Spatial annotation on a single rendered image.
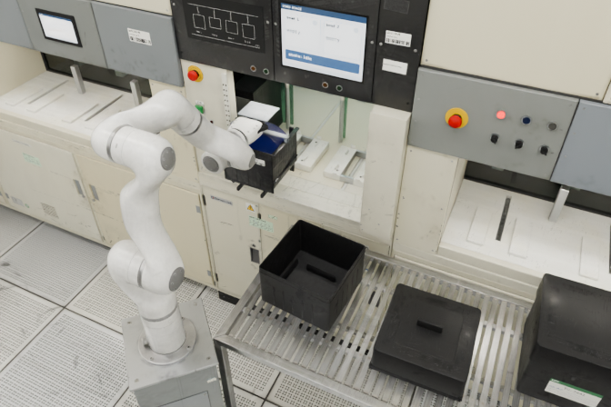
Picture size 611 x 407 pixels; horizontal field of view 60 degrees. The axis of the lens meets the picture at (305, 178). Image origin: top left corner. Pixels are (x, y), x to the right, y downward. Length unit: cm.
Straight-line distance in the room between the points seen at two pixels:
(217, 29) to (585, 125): 118
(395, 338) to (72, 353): 173
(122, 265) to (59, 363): 140
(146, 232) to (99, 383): 143
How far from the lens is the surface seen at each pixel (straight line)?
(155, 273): 152
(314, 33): 170
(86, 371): 286
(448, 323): 181
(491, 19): 155
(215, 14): 187
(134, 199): 141
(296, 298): 181
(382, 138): 173
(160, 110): 141
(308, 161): 229
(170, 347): 183
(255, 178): 198
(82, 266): 330
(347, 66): 170
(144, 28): 209
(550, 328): 171
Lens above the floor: 229
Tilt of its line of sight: 39 degrees down
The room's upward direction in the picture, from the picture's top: straight up
